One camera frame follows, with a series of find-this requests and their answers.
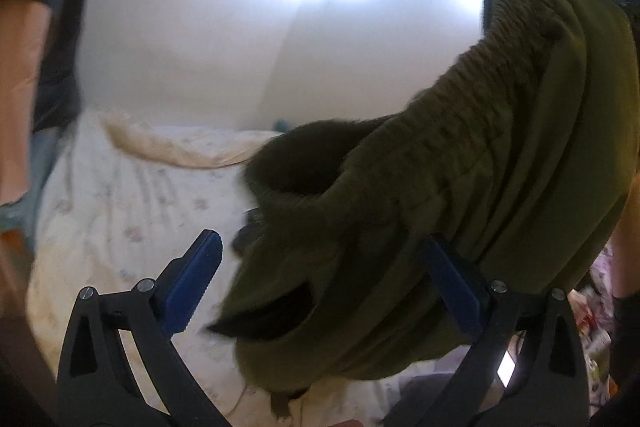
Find white printed bedsheet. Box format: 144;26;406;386
27;109;451;427

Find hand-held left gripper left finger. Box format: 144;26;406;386
56;229;236;427

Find blue cloth with orange trim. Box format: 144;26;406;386
0;127;71;253

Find person's right forearm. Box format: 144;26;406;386
607;177;640;413

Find olive green pants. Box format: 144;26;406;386
207;0;640;418

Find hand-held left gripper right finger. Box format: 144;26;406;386
421;233;590;427

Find person's pink garment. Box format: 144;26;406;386
0;0;53;205

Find person's black top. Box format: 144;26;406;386
0;0;108;132

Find grey cloth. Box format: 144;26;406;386
394;374;457;414

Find cream ruffled blanket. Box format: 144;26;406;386
100;109;286;170

